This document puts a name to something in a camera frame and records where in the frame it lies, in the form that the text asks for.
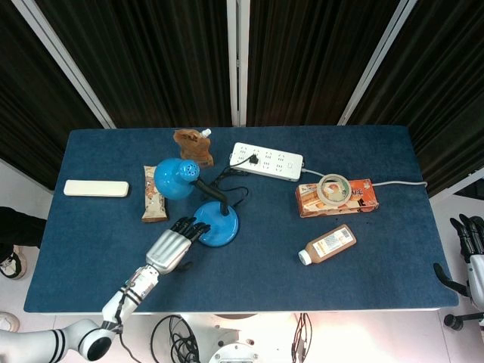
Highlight brown bottle white cap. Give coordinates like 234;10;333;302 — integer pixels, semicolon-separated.
298;224;358;266

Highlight black cable bundle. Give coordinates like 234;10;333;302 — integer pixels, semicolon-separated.
150;314;202;363

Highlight beige tape roll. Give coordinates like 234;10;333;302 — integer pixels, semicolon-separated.
316;173;353;207

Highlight black cylindrical fitting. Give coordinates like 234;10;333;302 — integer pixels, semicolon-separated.
443;312;480;332

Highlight white shoe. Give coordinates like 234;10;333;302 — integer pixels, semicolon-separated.
0;311;21;334

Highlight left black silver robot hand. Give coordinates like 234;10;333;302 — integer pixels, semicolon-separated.
145;216;211;276

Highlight brown spout pouch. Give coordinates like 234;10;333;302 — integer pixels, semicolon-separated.
172;128;215;169

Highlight blue table mat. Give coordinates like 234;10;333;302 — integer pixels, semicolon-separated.
23;126;460;315

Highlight white rectangular box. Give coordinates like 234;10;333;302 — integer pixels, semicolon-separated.
63;180;130;198

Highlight brown white snack bar wrapper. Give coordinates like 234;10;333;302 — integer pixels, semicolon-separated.
141;165;168;224

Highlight red cable bundle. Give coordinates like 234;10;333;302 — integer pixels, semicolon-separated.
290;312;314;361

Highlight blue desk lamp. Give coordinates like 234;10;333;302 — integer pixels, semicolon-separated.
153;158;240;248

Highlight orange biscuit box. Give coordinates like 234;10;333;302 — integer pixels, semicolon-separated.
295;178;380;219

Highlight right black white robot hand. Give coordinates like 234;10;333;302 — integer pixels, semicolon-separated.
433;213;484;304

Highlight black trouser leg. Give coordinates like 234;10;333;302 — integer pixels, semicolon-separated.
0;206;48;262

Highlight white partition frame post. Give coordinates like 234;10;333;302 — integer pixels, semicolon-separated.
225;0;251;127
11;0;116;130
337;0;419;126

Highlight white power strip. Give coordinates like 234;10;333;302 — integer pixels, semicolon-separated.
229;141;305;182

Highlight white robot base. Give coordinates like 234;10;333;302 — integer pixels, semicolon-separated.
180;312;303;363

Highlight grey power strip cable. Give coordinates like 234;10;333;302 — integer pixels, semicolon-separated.
301;168;429;188

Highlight black power cord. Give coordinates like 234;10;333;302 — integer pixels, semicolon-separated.
203;159;250;208

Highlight black white sneaker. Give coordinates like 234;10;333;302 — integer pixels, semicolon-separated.
0;244;29;281

